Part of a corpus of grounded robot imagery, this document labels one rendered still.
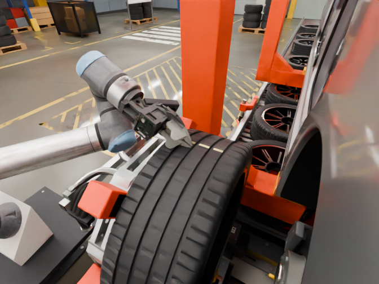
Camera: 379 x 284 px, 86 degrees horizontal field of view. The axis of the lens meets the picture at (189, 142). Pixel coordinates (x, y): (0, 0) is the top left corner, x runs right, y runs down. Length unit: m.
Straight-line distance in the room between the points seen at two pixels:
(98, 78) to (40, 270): 1.20
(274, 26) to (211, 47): 1.94
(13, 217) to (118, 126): 0.96
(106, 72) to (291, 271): 0.73
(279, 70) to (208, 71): 2.03
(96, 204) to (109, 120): 0.26
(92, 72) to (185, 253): 0.49
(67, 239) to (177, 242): 1.16
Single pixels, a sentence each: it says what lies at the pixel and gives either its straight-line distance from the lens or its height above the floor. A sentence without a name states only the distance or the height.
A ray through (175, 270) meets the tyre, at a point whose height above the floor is 1.09.
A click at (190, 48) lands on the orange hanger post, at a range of 0.88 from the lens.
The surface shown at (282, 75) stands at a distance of 2.84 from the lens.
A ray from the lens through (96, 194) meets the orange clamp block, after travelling 0.54.
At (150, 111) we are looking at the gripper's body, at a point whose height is 1.28.
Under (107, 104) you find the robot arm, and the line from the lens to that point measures 0.69.
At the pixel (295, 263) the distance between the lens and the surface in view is 0.73.
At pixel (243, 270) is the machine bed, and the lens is 1.59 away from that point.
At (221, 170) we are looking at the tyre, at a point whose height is 1.18.
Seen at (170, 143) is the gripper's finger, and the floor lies 1.20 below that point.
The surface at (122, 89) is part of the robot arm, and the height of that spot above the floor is 1.33.
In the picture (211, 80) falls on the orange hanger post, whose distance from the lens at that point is 0.88.
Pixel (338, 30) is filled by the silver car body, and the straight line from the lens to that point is 1.66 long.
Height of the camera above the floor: 1.55
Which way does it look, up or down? 39 degrees down
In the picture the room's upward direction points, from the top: straight up
